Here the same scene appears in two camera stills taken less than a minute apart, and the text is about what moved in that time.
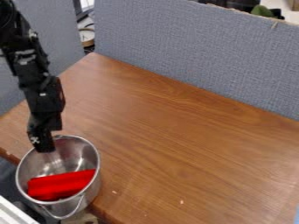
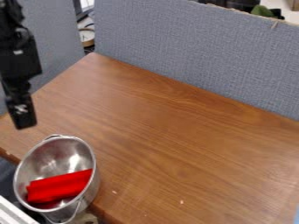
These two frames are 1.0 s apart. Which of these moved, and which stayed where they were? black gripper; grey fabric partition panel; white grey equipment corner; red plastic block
Moved: black gripper
Stayed: white grey equipment corner; grey fabric partition panel; red plastic block
